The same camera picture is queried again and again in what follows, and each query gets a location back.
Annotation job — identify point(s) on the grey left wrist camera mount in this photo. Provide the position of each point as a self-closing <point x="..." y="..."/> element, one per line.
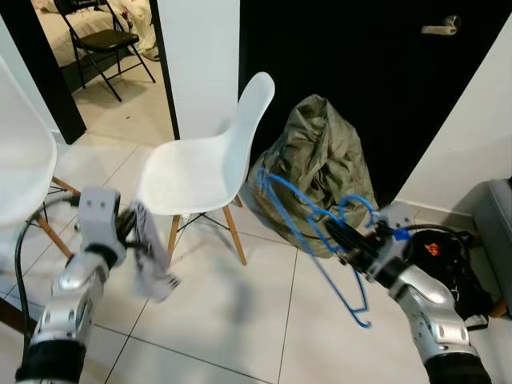
<point x="100" y="220"/>

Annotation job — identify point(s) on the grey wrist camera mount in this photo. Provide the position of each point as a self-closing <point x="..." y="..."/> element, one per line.
<point x="396" y="216"/>
<point x="100" y="220"/>

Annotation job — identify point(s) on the black backpack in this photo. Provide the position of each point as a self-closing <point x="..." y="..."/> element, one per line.
<point x="456" y="280"/>

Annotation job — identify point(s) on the floral bedding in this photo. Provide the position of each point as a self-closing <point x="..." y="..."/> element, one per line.
<point x="52" y="36"/>

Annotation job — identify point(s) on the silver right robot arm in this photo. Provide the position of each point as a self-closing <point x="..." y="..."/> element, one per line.
<point x="432" y="312"/>

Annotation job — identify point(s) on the white plastic chair wooden legs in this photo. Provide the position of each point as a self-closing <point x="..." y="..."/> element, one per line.
<point x="20" y="160"/>
<point x="192" y="176"/>

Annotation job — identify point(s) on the black door panel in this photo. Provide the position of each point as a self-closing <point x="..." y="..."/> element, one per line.
<point x="46" y="72"/>

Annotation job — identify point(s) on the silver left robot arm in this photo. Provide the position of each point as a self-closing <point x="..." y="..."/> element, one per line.
<point x="68" y="304"/>

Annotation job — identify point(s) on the black door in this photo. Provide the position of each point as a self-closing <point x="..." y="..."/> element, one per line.
<point x="360" y="80"/>

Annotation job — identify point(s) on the blue plastic hanger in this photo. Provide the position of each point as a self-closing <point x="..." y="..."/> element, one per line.
<point x="358" y="198"/>

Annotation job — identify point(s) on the olive green fabric bag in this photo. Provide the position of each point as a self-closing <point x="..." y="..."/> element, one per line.
<point x="320" y="152"/>

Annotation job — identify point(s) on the light grey printed underwear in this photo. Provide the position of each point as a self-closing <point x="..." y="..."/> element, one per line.
<point x="152" y="264"/>

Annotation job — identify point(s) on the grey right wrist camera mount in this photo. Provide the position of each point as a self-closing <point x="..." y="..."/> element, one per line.
<point x="396" y="216"/>

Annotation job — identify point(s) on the black folding chair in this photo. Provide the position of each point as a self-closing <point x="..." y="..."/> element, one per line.
<point x="104" y="38"/>

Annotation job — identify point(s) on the black door jamb strip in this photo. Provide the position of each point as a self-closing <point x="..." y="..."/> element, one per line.
<point x="165" y="72"/>

